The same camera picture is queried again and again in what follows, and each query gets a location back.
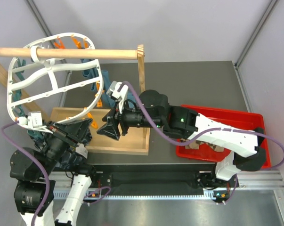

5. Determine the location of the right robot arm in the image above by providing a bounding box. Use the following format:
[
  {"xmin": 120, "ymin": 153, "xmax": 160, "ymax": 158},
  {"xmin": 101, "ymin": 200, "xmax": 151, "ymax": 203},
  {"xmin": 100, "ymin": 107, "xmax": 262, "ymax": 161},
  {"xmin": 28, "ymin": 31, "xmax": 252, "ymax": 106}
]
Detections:
[{"xmin": 97, "ymin": 90, "xmax": 267, "ymax": 186}]

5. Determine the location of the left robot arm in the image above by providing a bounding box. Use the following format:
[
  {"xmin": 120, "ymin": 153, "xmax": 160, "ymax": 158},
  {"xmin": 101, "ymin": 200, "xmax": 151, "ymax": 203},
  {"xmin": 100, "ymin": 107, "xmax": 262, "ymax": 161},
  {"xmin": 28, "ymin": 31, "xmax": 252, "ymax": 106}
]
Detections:
[{"xmin": 10, "ymin": 119, "xmax": 98, "ymax": 226}]

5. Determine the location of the wooden rack base tray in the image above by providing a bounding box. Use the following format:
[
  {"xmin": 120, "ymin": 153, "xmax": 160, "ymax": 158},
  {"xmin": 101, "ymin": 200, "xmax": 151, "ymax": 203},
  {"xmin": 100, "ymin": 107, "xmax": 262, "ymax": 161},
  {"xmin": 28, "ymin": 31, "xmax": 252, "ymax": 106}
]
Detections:
[{"xmin": 50, "ymin": 107, "xmax": 150, "ymax": 155}]

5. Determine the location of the red plastic tray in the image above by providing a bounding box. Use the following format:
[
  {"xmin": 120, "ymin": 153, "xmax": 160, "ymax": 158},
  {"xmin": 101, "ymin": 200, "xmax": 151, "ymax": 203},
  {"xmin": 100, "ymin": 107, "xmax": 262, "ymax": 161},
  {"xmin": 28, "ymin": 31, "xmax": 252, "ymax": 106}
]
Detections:
[{"xmin": 175, "ymin": 105, "xmax": 265, "ymax": 162}]

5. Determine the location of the white plastic sock hanger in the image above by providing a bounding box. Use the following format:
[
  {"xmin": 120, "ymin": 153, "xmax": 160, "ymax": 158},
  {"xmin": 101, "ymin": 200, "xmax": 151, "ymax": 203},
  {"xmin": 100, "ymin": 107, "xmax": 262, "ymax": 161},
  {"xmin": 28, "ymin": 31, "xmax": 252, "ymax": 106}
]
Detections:
[{"xmin": 7, "ymin": 32, "xmax": 104, "ymax": 124}]

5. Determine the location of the teal clip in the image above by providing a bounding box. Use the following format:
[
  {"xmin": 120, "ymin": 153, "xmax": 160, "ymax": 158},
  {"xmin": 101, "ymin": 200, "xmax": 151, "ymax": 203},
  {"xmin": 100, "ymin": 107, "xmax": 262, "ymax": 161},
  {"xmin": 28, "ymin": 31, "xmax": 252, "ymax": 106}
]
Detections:
[
  {"xmin": 12, "ymin": 89, "xmax": 22, "ymax": 102},
  {"xmin": 13, "ymin": 58, "xmax": 26, "ymax": 81}
]

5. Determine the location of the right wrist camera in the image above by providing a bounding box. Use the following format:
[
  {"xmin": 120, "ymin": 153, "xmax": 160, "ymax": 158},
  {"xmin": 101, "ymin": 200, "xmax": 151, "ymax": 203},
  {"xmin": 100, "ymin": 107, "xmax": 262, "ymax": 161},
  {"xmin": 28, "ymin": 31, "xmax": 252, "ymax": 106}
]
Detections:
[{"xmin": 106, "ymin": 81, "xmax": 128, "ymax": 102}]

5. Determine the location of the wooden rack upright post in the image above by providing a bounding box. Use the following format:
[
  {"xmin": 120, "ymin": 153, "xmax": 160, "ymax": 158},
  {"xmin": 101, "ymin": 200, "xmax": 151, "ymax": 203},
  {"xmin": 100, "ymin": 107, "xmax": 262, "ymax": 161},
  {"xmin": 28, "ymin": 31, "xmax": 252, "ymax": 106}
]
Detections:
[{"xmin": 137, "ymin": 44, "xmax": 146, "ymax": 93}]

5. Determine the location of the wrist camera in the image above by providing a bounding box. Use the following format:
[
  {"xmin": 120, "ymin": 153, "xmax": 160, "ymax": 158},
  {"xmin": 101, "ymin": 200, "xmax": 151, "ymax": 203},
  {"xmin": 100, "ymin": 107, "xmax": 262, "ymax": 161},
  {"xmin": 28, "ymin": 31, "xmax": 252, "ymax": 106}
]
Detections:
[
  {"xmin": 106, "ymin": 81, "xmax": 128, "ymax": 102},
  {"xmin": 16, "ymin": 112, "xmax": 51, "ymax": 133}
]

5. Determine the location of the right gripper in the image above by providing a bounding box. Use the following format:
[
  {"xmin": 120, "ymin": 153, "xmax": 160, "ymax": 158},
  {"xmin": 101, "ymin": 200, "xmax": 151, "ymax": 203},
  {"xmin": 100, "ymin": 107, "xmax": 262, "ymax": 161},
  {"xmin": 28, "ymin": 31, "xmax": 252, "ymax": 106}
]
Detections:
[{"xmin": 97, "ymin": 99, "xmax": 164, "ymax": 141}]

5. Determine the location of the wooden rod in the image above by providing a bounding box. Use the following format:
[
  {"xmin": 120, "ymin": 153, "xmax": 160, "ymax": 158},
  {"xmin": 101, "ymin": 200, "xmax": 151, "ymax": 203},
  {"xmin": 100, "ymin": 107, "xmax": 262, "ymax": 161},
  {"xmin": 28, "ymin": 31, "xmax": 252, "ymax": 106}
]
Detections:
[{"xmin": 0, "ymin": 48, "xmax": 143, "ymax": 60}]

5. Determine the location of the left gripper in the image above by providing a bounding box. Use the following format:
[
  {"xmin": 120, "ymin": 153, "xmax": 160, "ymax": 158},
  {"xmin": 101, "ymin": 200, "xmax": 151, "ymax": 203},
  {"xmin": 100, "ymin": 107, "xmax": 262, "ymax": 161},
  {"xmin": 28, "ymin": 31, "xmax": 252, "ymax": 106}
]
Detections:
[{"xmin": 39, "ymin": 116, "xmax": 92, "ymax": 176}]

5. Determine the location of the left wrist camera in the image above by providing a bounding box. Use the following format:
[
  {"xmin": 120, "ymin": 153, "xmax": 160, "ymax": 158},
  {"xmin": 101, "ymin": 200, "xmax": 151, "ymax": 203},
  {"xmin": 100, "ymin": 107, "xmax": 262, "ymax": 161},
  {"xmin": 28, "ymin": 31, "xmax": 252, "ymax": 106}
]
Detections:
[{"xmin": 16, "ymin": 112, "xmax": 51, "ymax": 133}]

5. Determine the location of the orange clip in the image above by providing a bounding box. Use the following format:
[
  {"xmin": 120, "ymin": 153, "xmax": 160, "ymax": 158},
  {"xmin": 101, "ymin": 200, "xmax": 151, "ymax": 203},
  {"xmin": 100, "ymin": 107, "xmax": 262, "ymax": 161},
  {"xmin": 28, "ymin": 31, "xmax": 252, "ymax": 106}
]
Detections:
[
  {"xmin": 97, "ymin": 99, "xmax": 103, "ymax": 108},
  {"xmin": 87, "ymin": 113, "xmax": 98, "ymax": 129}
]

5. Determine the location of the teal blue sock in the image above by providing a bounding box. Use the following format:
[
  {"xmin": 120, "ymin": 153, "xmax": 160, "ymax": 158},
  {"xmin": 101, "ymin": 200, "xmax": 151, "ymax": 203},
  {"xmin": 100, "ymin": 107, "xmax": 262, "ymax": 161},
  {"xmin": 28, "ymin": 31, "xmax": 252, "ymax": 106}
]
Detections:
[{"xmin": 81, "ymin": 59, "xmax": 136, "ymax": 108}]

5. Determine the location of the brown argyle sock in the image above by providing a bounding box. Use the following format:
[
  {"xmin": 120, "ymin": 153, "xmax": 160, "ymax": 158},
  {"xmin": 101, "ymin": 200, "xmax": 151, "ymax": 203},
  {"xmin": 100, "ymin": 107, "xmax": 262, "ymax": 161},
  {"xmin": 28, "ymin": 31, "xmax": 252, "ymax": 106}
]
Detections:
[{"xmin": 179, "ymin": 140, "xmax": 225, "ymax": 153}]

